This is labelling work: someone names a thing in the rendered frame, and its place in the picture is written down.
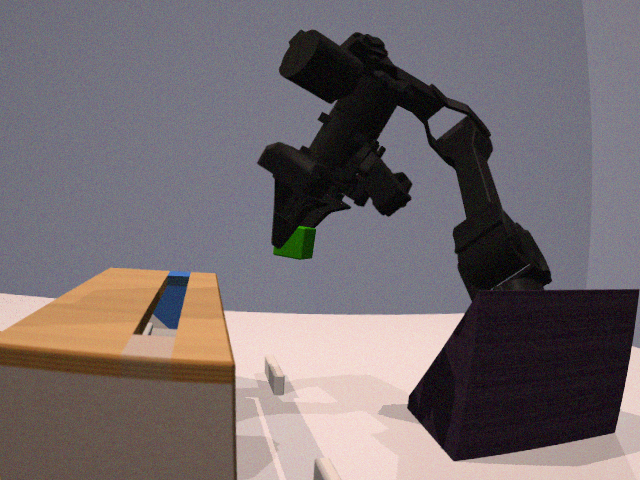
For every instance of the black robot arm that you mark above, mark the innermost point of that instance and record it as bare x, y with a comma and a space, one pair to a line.
490, 247

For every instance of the small green block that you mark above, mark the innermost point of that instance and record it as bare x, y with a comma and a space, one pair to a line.
299, 246

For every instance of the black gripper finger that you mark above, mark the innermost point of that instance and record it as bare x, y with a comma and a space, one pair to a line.
317, 215
291, 206

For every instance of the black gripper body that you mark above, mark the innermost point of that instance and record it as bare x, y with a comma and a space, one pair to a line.
316, 170

